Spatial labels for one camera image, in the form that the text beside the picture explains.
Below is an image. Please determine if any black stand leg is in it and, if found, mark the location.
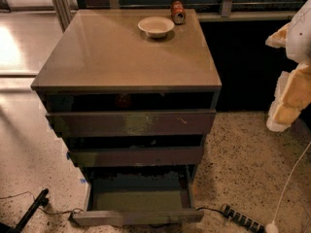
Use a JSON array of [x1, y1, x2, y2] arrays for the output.
[[0, 188, 49, 233]]

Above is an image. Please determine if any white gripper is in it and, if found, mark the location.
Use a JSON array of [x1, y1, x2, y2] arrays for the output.
[[265, 22, 311, 132]]

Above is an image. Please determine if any black power strip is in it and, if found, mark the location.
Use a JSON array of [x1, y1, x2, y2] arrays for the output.
[[221, 204, 265, 233]]

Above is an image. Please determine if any grey top drawer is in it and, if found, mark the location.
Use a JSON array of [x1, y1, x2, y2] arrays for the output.
[[47, 110, 216, 138]]

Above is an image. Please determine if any white bowl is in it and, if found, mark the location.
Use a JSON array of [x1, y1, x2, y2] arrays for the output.
[[138, 17, 174, 39]]

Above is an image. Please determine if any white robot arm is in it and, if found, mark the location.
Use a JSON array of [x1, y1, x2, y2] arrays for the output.
[[265, 0, 311, 132]]

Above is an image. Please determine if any grey drawer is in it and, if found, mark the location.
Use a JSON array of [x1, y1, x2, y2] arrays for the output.
[[69, 147, 204, 167], [71, 166, 203, 226], [47, 110, 216, 138]]

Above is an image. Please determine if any orange soda can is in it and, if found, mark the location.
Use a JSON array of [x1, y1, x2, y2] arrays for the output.
[[171, 1, 186, 25]]

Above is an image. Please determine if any grey middle drawer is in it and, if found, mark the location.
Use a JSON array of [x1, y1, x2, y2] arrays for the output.
[[69, 147, 204, 167]]

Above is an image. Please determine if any black cable with adapter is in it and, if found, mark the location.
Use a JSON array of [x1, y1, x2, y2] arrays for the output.
[[0, 190, 84, 216]]

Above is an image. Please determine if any grey bottom drawer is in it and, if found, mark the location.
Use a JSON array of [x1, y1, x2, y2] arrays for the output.
[[71, 166, 203, 226]]

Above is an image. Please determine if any grey drawer cabinet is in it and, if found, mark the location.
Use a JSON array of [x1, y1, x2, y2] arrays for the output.
[[30, 9, 223, 226]]

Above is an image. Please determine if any white cable with plug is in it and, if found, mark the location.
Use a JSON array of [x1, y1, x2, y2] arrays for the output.
[[264, 141, 311, 233]]

